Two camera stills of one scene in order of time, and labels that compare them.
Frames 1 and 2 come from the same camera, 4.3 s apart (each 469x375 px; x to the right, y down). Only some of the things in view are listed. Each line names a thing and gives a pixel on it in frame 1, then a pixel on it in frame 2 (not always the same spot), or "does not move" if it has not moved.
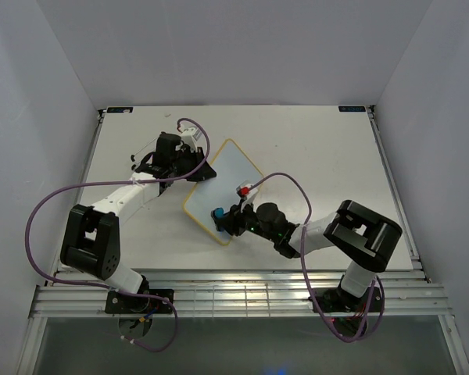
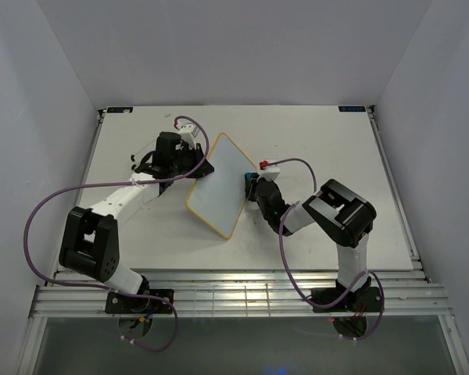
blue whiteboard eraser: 219,212 -> 248,177
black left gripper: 198,157 does not move
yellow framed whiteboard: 234,168 does not move
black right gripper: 233,219 -> 251,188
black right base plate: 336,300 does not move
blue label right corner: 352,108 does not move
